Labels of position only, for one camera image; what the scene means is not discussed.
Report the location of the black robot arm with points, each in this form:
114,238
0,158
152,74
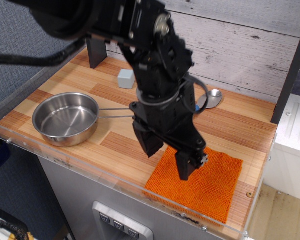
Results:
160,60

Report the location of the white side cabinet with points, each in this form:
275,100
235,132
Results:
282,170

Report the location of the dark right upright post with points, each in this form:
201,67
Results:
287,87

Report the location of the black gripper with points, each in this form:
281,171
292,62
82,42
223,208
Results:
164,114

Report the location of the grey cube block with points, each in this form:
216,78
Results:
126,79

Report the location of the silver dispenser button panel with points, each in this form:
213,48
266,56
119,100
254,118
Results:
118,226

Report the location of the dark left upright post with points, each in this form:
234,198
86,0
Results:
96,52

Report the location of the stainless steel pan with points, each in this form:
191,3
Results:
68,119

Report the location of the black mesh yellow bag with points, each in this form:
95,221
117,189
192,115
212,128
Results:
10,231

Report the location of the clear acrylic front guard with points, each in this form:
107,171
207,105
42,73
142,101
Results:
114,156

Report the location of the blue handled metal spoon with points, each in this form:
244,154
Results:
214,97

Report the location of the dark upright post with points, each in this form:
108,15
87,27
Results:
96,52
287,87

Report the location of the grey toy fridge cabinet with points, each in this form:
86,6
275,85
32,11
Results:
76,193

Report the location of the orange towel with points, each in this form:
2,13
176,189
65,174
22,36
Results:
208,190

